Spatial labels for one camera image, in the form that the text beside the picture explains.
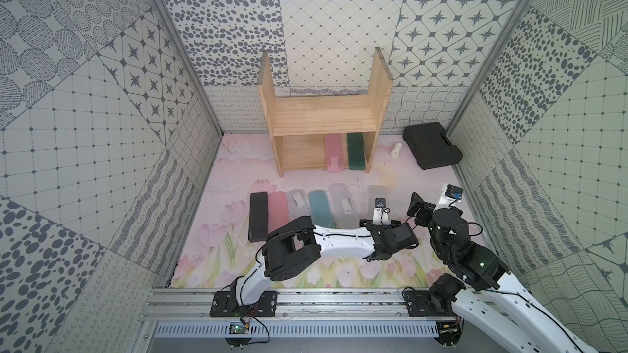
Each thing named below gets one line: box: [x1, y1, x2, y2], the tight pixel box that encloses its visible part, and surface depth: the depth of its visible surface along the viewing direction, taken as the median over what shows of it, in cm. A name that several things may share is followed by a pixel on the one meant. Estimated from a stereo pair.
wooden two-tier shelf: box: [257, 47, 394, 178], surface depth 95 cm
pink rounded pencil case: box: [267, 191, 291, 234], surface depth 98 cm
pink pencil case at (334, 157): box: [325, 133, 345, 174], surface depth 106 cm
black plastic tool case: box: [402, 121, 464, 170], surface depth 113 cm
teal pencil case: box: [308, 189, 337, 229], surface depth 98 cm
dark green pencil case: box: [347, 132, 366, 171], surface depth 106 cm
